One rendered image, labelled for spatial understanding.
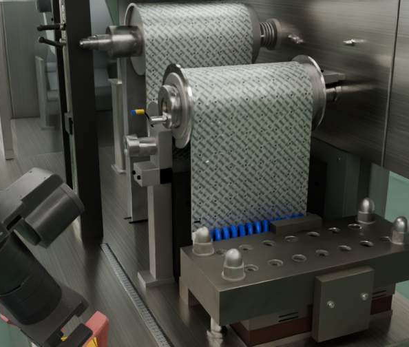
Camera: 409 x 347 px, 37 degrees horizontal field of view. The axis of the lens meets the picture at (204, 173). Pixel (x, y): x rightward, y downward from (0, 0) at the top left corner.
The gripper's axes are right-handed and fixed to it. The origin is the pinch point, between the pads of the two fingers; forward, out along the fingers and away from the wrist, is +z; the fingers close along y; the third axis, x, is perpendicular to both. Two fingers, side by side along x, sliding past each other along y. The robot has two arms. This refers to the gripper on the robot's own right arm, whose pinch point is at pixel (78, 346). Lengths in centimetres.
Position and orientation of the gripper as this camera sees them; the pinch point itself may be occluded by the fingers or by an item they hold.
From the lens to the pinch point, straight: 76.8
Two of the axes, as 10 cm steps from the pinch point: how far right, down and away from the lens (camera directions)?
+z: 3.5, 7.1, 6.1
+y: -7.0, -2.3, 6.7
